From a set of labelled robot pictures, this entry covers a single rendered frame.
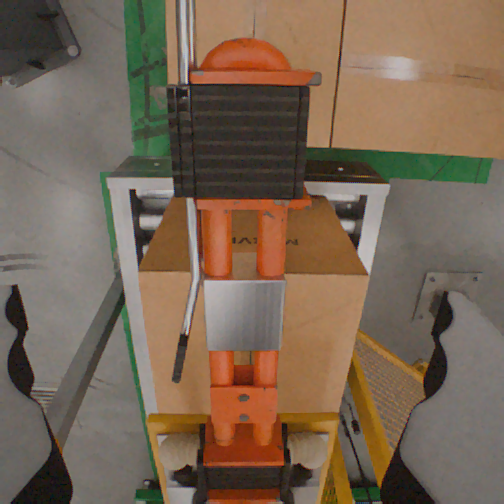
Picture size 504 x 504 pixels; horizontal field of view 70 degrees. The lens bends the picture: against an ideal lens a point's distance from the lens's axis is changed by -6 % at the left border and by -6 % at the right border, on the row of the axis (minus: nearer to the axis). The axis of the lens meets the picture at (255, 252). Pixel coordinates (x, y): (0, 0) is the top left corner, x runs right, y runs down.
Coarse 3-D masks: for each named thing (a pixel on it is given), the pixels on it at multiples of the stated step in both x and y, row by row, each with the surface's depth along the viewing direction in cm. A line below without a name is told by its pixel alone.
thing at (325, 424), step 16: (288, 416) 56; (304, 416) 56; (320, 416) 56; (336, 416) 56; (288, 432) 56; (320, 432) 56; (336, 432) 57; (304, 480) 58; (320, 480) 63; (320, 496) 66
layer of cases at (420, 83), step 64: (256, 0) 79; (320, 0) 79; (384, 0) 79; (448, 0) 79; (320, 64) 85; (384, 64) 86; (448, 64) 86; (320, 128) 93; (384, 128) 93; (448, 128) 93
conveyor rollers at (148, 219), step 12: (144, 192) 99; (156, 192) 99; (168, 192) 99; (144, 216) 103; (156, 216) 103; (348, 216) 106; (144, 228) 104; (156, 228) 104; (348, 228) 105; (144, 252) 107
